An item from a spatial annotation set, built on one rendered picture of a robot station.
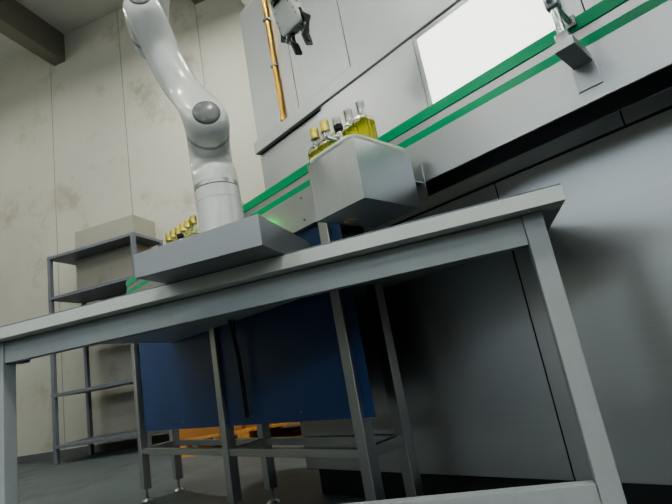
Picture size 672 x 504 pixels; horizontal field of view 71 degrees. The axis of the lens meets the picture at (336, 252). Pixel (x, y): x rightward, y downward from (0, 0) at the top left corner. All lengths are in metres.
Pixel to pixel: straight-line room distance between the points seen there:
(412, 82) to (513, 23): 0.35
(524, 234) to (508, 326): 0.45
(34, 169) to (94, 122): 1.11
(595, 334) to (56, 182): 6.80
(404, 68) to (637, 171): 0.80
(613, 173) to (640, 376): 0.49
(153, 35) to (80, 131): 5.84
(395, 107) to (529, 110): 0.60
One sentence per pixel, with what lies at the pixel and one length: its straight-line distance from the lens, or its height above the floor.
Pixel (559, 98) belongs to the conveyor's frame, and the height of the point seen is 0.97.
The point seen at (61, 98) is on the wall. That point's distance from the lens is 7.81.
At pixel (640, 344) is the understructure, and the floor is 0.41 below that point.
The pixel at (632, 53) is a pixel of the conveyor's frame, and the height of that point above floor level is 0.98.
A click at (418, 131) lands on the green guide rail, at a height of 1.08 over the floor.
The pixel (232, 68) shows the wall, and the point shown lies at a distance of 6.20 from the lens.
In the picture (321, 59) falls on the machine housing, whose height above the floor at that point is 1.71.
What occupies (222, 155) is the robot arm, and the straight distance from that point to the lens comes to 1.41.
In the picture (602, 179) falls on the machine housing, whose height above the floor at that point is 0.81.
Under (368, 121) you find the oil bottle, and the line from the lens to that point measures 1.58.
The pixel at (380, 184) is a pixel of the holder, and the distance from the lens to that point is 1.15.
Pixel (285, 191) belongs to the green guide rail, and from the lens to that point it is 1.64.
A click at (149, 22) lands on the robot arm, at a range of 1.52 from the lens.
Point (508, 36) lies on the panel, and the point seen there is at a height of 1.29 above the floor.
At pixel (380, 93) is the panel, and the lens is 1.76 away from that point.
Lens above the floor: 0.49
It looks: 13 degrees up
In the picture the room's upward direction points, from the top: 10 degrees counter-clockwise
